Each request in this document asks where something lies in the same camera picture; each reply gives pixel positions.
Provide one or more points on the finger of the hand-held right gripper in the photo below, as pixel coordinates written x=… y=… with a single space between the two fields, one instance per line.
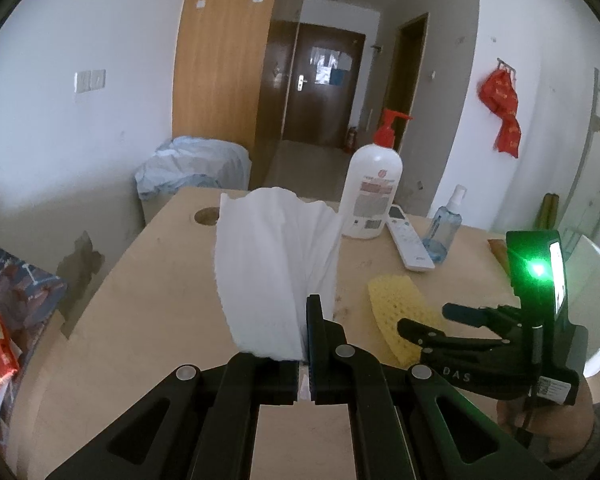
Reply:
x=430 y=332
x=475 y=314

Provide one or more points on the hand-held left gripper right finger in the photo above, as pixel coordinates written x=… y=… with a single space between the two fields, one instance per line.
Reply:
x=313 y=340

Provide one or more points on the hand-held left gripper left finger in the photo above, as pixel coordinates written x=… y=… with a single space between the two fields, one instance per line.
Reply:
x=280 y=382

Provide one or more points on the yellow mesh cloth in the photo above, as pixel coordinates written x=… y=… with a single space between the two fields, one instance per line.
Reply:
x=390 y=305

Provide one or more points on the white tissue paper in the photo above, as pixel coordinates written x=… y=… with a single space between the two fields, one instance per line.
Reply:
x=270 y=270

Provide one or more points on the person's right hand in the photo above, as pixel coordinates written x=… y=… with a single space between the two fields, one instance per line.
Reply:
x=555 y=420

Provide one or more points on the red flat packet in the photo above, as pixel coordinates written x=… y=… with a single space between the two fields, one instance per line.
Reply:
x=499 y=255

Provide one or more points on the blue spray bottle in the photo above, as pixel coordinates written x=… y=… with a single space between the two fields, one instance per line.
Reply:
x=442 y=241

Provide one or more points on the white remote control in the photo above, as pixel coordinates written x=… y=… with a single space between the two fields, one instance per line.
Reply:
x=410 y=246

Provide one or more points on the brown rolled mat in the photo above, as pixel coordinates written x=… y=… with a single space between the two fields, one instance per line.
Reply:
x=550 y=210

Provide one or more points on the white pump lotion bottle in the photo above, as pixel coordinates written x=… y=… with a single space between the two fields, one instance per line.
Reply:
x=370 y=185

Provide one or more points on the red cloth bag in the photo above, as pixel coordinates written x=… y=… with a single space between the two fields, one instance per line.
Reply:
x=510 y=137
x=510 y=102
x=495 y=90

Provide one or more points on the red fire extinguisher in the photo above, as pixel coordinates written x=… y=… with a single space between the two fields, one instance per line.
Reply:
x=352 y=141

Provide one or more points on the bin with pale blue bag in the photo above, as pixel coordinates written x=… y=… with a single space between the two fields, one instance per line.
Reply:
x=195 y=160

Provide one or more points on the dark wooden door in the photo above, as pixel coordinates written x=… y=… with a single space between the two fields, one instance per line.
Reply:
x=305 y=122

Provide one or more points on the white metal bunk bed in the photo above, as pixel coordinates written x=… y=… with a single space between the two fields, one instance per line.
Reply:
x=597 y=105

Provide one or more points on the blue door notice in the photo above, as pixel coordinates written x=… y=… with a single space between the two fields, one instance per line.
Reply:
x=342 y=77

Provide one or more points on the light wooden wardrobe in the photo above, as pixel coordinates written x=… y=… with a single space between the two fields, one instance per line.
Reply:
x=215 y=85

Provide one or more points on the white door notice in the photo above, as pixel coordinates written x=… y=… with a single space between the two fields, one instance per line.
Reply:
x=325 y=65

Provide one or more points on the printed storage box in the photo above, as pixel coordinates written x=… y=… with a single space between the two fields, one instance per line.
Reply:
x=15 y=285

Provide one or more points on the dark wooden door frame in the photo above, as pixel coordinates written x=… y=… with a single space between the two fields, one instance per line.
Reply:
x=410 y=85

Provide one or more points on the wall hook rack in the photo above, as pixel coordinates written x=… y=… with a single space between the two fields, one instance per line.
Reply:
x=506 y=65

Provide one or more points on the white light switch panel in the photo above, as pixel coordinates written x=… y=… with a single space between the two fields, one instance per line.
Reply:
x=90 y=80

